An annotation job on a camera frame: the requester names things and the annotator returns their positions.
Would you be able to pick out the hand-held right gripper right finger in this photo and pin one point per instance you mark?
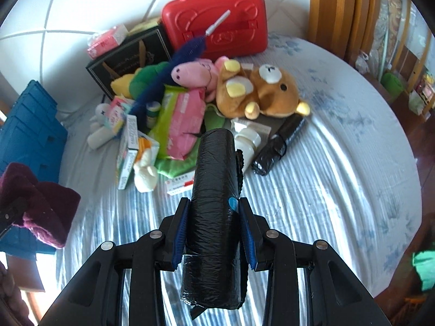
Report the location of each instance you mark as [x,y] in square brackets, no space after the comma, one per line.
[248,234]

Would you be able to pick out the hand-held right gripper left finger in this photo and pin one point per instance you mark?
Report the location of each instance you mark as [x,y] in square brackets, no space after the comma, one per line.
[180,234]

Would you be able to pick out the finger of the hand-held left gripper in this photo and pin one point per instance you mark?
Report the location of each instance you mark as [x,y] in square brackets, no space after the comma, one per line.
[10,215]

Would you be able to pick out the maroon knit cloth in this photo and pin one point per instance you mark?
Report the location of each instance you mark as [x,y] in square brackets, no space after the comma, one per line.
[44,203]

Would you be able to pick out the black garbage bag roll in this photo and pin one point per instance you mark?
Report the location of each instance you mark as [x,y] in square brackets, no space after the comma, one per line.
[214,193]

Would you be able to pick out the blue plastic crate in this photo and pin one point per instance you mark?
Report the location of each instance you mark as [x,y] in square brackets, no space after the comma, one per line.
[30,122]

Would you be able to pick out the white red medicine box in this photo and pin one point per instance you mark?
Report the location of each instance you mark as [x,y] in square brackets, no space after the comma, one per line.
[178,186]

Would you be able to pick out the green fabric bag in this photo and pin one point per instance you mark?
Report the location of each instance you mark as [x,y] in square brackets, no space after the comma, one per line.
[176,168]

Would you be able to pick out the cream plush toy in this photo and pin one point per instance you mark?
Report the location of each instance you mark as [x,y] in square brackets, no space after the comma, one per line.
[146,176]

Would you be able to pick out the small white plastic bottle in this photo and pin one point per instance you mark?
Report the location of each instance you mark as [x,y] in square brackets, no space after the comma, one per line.
[248,144]

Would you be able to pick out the orange white box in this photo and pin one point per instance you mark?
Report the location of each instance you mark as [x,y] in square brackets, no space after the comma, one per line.
[148,146]

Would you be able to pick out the black plastic bag bundle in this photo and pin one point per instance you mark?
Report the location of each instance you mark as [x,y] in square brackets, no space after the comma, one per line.
[278,142]

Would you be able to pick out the long white box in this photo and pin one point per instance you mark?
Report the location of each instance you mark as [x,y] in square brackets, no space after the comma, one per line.
[129,142]

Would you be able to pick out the white tube box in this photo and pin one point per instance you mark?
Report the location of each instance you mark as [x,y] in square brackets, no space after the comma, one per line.
[263,129]

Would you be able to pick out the pink wipes pack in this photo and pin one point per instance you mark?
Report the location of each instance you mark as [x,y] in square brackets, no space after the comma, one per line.
[187,125]

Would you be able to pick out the lime green wipes pack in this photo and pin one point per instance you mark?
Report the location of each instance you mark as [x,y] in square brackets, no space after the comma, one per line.
[166,115]

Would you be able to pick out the white rabbit plush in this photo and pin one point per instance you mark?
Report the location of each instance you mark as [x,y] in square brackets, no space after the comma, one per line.
[100,135]

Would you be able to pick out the pink flower print pack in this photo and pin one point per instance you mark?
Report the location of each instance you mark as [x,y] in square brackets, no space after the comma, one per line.
[117,115]

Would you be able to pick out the brown bear plush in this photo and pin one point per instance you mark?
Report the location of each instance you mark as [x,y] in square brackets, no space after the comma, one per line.
[272,98]

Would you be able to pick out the green yellow plush toy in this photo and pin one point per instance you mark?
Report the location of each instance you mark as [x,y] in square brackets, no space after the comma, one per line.
[142,78]

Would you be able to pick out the pink pig plush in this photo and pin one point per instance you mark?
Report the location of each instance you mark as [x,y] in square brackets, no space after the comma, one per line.
[190,73]

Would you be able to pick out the green cloth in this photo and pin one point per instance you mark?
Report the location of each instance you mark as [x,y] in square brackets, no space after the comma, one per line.
[424,270]

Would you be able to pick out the black gift box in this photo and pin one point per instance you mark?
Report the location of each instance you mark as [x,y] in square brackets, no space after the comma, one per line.
[115,64]

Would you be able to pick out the blue feather duster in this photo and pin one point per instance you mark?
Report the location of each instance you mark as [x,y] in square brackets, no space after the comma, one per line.
[190,49]

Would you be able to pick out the pink tissue pack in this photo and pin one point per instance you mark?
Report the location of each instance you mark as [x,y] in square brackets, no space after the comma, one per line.
[108,40]

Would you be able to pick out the small white plastic bag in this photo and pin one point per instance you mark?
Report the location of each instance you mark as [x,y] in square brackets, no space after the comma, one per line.
[363,61]

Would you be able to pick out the olive cardboard box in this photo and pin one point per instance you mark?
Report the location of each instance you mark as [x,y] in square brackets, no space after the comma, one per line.
[146,26]

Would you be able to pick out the red plastic carry case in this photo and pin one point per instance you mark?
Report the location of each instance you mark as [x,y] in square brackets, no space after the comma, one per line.
[190,17]

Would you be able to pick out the white padded headboard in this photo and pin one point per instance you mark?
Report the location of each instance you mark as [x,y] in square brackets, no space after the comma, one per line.
[85,3]

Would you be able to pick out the wooden shelf rack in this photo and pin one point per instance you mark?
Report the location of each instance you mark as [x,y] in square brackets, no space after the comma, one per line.
[421,74]

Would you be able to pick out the patterned curtain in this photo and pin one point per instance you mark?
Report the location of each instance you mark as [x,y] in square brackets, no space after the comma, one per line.
[390,17]

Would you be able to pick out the wooden wall panel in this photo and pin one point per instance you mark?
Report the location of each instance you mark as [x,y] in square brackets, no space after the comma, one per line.
[340,13]

